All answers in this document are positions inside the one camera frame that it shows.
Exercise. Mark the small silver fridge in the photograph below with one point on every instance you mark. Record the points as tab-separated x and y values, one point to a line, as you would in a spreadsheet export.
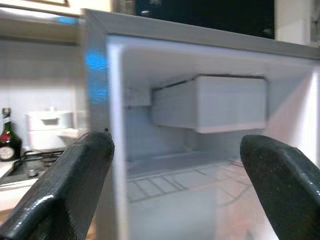
175	32

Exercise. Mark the dark glass bottle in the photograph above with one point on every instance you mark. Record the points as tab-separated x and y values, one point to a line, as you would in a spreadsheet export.
10	140

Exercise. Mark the black gas stove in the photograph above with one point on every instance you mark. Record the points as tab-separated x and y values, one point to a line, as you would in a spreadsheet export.
27	172

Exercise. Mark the white lidded pot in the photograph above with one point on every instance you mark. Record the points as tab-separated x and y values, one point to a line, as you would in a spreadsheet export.
42	135

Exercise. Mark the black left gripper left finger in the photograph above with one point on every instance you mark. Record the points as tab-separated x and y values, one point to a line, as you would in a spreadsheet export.
65	187

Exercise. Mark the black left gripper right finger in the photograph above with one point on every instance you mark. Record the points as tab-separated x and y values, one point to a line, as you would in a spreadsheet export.
287	195

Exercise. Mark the white freezer compartment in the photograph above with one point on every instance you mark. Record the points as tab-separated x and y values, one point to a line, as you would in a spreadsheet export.
225	105

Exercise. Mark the black glossy appliance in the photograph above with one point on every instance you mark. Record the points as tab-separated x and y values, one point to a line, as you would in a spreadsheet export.
200	15

